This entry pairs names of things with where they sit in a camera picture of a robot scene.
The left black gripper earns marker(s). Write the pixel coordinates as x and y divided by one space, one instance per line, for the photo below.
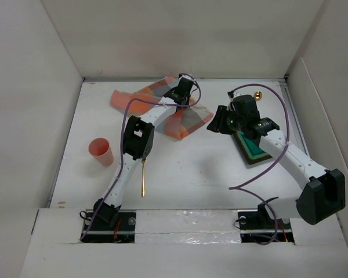
188 99

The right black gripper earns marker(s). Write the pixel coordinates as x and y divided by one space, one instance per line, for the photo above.
217 124

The orange blue checkered cloth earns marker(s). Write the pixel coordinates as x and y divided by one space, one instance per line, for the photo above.
177 123

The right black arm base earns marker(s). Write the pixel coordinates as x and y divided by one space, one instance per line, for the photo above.
256 226

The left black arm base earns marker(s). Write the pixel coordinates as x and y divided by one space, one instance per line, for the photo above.
123 231

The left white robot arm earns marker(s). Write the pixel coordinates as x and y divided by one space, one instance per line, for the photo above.
136 143

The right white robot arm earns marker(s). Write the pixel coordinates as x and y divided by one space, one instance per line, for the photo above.
322 191

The green square plate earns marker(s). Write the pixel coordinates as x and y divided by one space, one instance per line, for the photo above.
249 151

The gold spoon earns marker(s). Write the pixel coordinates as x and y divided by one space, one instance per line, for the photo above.
258 95

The gold fork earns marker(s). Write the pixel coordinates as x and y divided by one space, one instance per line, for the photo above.
143 191

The pink plastic cup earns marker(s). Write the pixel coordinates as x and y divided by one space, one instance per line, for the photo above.
100 149

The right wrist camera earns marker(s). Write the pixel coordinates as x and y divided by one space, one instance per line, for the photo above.
233 94

